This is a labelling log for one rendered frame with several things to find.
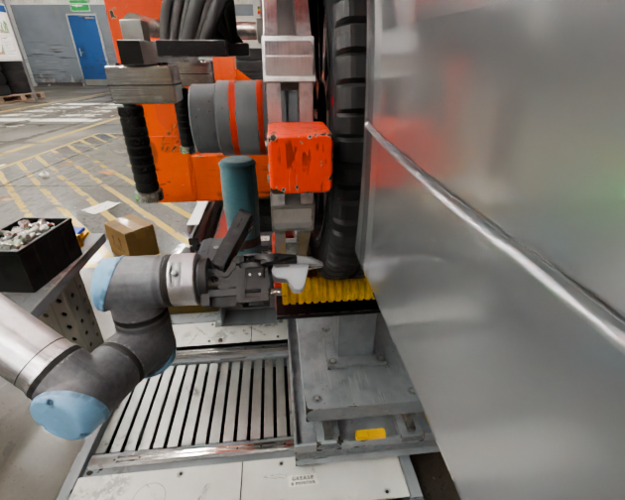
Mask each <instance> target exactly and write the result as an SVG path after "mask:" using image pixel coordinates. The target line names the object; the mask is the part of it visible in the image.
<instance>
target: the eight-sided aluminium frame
mask: <svg viewBox="0 0 625 500"><path fill-rule="evenodd" d="M292 4H293V18H294V31H295V35H294V36H278V23H277V6H276V0H262V11H263V34H264V36H262V37H261V44H262V64H263V82H264V89H265V90H266V92H267V110H268V124H269V123H271V122H282V110H281V90H297V91H298V122H313V88H314V84H315V59H314V36H312V31H311V20H310V9H309V0H292ZM270 199H271V217H272V230H273V231H274V232H275V244H274V245H275V253H279V254H294V255H301V256H307V257H308V247H309V242H310V237H311V232H312V230H313V227H314V211H315V202H314V195H313V193H285V194H272V193H271V192H270ZM286 231H293V232H294V238H286Z"/></svg>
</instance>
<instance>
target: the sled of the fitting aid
mask: <svg viewBox="0 0 625 500"><path fill-rule="evenodd" d="M287 332H288V347H289V363H290V380H291V396H292V412H293V428H294V444H295V461H296V466H303V465H313V464H322V463H332V462H341V461H351V460H361V459H370V458H380V457H390V456H400V455H410V454H419V453H429V452H439V451H440V450H439V448H438V444H437V442H436V439H435V437H434V435H433V432H432V430H431V428H430V425H429V423H428V421H427V418H426V416H425V414H424V412H417V413H407V414H396V415H385V416H374V417H363V418H352V419H341V420H330V421H319V422H307V421H306V414H305V403H304V393H303V383H302V373H301V362H300V353H299V343H298V333H297V322H296V319H295V318H292V319H287Z"/></svg>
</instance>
